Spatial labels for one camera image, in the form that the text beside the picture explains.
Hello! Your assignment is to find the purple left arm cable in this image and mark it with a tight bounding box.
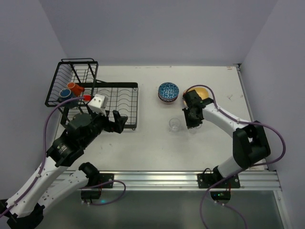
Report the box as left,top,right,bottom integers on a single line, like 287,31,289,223
0,94,126,215

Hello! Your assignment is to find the blue mug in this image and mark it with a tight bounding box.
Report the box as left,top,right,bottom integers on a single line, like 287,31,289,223
57,88,78,109

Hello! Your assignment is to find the yellow plastic plate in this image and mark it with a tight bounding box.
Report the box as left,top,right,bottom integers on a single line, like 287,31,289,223
183,87,209,100

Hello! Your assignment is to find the black wire dish rack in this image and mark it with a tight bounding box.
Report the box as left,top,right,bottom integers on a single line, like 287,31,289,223
45,58,138,130

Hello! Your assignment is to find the clear drinking glass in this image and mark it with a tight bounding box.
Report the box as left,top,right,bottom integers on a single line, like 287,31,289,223
169,118,181,132
188,124,202,134

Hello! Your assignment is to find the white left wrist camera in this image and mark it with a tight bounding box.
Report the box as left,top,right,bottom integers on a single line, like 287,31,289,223
88,94,108,116

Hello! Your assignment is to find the aluminium table rail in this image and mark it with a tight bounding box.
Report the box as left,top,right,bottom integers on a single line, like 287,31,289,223
100,170,282,191

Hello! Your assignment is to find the orange mug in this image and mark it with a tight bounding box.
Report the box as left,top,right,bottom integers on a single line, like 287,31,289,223
67,82,85,97

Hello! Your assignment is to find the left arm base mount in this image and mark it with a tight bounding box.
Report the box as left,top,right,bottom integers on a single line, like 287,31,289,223
81,173,114,203

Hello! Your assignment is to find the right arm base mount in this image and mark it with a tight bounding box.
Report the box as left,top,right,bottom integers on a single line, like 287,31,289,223
197,168,241,204

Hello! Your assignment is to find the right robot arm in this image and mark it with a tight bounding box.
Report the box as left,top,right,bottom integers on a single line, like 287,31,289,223
183,90,271,184

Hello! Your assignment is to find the blue triangle pattern bowl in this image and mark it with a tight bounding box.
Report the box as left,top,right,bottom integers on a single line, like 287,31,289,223
158,82,179,99

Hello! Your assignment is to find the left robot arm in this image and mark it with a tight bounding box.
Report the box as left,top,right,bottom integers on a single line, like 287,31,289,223
0,111,128,229

